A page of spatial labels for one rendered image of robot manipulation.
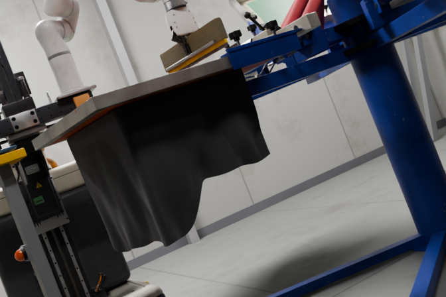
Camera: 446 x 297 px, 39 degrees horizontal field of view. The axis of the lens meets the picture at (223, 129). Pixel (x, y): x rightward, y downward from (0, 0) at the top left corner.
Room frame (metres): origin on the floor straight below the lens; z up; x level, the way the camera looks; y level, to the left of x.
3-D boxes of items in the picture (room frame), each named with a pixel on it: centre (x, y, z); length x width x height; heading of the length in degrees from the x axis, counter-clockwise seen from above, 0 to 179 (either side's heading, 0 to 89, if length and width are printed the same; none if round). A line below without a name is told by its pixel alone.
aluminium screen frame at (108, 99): (2.19, 0.14, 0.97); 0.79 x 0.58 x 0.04; 125
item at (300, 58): (2.78, -0.73, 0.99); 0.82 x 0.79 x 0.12; 125
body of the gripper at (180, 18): (2.29, 0.00, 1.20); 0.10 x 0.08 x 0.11; 124
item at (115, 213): (2.02, 0.38, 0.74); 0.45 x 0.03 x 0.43; 35
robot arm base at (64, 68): (2.55, 0.51, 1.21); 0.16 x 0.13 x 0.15; 23
